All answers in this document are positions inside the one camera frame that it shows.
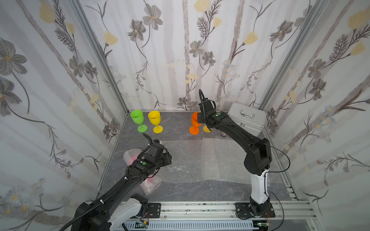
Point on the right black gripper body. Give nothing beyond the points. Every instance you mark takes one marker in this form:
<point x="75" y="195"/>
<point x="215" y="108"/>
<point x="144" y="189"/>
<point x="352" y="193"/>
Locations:
<point x="205" y="105"/>

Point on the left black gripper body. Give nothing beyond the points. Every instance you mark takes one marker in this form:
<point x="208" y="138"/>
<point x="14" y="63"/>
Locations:
<point x="163" y="157"/>

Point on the amber glass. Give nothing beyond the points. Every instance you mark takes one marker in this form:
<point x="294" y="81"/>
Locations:
<point x="206" y="129"/>

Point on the orange glass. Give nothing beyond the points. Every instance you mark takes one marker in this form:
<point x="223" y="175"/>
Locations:
<point x="194" y="129"/>

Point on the clear bubble wrap sheet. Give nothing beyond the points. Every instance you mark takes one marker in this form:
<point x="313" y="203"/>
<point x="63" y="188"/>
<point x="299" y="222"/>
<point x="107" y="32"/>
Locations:
<point x="248" y="163"/>
<point x="206" y="159"/>

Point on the yellow glass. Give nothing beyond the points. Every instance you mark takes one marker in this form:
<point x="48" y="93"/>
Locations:
<point x="155" y="119"/>

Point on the green plastic wine glass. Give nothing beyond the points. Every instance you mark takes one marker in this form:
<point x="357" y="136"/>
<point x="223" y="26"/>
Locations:
<point x="138" y="118"/>

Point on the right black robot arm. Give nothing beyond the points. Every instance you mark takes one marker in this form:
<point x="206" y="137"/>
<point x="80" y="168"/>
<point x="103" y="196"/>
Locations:
<point x="222" y="122"/>

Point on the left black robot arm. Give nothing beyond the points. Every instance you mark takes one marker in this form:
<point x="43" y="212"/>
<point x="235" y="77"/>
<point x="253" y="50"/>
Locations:
<point x="106" y="212"/>

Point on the pink glass in bubble wrap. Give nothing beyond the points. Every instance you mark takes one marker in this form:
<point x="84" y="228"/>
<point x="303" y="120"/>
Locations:
<point x="150" y="184"/>

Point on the silver aluminium case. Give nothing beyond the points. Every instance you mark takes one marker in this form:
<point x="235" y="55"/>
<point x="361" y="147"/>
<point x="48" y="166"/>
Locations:
<point x="250" y="119"/>

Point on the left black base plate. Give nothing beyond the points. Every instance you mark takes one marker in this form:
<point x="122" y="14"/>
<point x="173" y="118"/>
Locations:
<point x="150" y="210"/>

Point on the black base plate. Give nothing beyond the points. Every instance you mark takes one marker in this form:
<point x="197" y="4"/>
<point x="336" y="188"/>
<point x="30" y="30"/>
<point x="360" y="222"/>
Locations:
<point x="252" y="210"/>
<point x="150" y="210"/>

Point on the white slotted cable duct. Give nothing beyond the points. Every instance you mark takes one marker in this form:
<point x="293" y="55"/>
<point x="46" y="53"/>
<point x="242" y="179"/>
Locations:
<point x="195" y="225"/>

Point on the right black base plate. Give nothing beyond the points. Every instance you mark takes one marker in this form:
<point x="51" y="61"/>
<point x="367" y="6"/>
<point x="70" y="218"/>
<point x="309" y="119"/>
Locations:
<point x="252" y="210"/>

